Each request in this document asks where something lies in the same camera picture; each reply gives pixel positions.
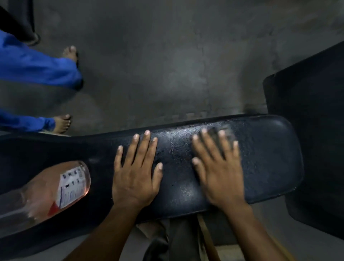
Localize person's right hand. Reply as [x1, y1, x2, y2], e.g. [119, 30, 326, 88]
[191, 128, 249, 211]

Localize person's left hand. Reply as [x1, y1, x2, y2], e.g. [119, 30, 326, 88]
[111, 130, 163, 209]

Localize grey sanding pad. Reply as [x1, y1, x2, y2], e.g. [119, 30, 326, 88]
[207, 125, 236, 151]

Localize long black plastic panel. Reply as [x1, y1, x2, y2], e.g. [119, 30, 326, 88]
[0, 114, 304, 260]

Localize person's left forearm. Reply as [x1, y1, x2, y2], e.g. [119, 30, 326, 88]
[63, 200, 151, 261]

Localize person's right forearm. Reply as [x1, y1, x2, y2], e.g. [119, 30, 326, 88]
[223, 203, 290, 261]

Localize person's grey trousers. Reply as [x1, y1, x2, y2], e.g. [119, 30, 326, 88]
[136, 214, 216, 261]

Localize clear bottle with pink liquid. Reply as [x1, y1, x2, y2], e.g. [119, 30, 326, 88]
[0, 160, 91, 239]

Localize wide black plastic panel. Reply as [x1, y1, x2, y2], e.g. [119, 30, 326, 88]
[262, 40, 344, 240]

